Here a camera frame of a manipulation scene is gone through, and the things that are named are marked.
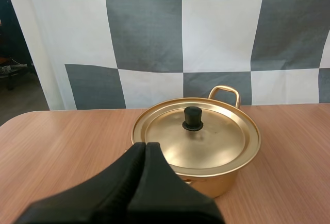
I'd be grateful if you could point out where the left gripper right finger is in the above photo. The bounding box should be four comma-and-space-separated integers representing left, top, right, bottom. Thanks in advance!
127, 142, 225, 224

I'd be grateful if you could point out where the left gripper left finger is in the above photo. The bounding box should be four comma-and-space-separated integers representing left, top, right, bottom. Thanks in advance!
15, 142, 146, 224

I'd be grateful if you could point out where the gold lid with black knob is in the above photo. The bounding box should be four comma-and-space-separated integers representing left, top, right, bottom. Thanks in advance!
130, 97, 261, 176

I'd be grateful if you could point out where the checked cloth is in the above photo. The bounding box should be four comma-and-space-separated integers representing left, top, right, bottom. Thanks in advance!
4, 0, 330, 111

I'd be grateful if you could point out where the gold pot with two handles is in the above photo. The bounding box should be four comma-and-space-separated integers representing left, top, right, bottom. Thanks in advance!
130, 85, 261, 198

